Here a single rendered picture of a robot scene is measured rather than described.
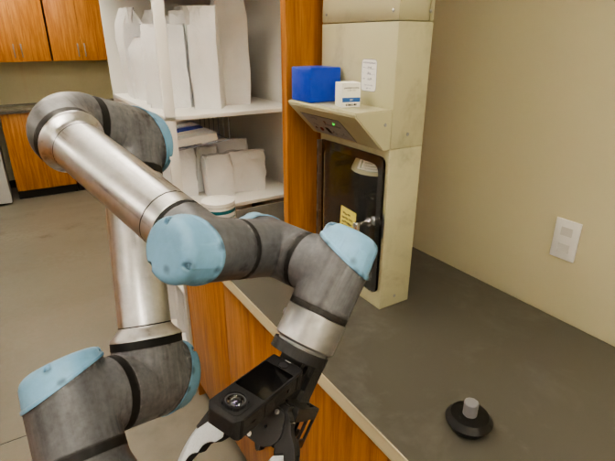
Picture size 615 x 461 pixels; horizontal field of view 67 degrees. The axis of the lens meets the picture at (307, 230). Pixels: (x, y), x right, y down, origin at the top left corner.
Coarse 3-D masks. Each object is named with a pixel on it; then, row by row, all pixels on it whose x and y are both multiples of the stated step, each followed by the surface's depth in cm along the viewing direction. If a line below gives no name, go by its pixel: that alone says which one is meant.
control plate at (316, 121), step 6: (306, 114) 133; (312, 114) 129; (312, 120) 133; (318, 120) 129; (324, 120) 126; (330, 120) 123; (318, 126) 135; (324, 126) 131; (330, 126) 127; (336, 126) 124; (342, 126) 121; (324, 132) 136; (336, 132) 128; (342, 132) 125; (348, 132) 122; (348, 138) 127
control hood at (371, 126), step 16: (304, 112) 132; (320, 112) 123; (336, 112) 116; (352, 112) 112; (368, 112) 112; (384, 112) 114; (352, 128) 117; (368, 128) 113; (384, 128) 116; (368, 144) 120; (384, 144) 117
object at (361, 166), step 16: (336, 144) 136; (336, 160) 138; (352, 160) 131; (368, 160) 125; (384, 160) 121; (336, 176) 140; (352, 176) 133; (368, 176) 127; (384, 176) 122; (336, 192) 141; (352, 192) 134; (368, 192) 128; (336, 208) 143; (352, 208) 136; (368, 208) 129; (368, 288) 137
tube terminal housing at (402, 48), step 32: (352, 32) 122; (384, 32) 112; (416, 32) 111; (352, 64) 125; (384, 64) 114; (416, 64) 114; (384, 96) 117; (416, 96) 118; (416, 128) 121; (416, 160) 125; (384, 192) 124; (416, 192) 129; (384, 224) 127; (384, 256) 131; (384, 288) 135
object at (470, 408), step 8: (472, 400) 93; (448, 408) 96; (456, 408) 95; (464, 408) 93; (472, 408) 92; (480, 408) 95; (448, 416) 94; (456, 416) 93; (464, 416) 93; (472, 416) 92; (480, 416) 93; (488, 416) 93; (456, 424) 92; (464, 424) 91; (472, 424) 91; (480, 424) 91; (488, 424) 92; (456, 432) 93; (464, 432) 91; (472, 432) 90; (480, 432) 90; (488, 432) 91
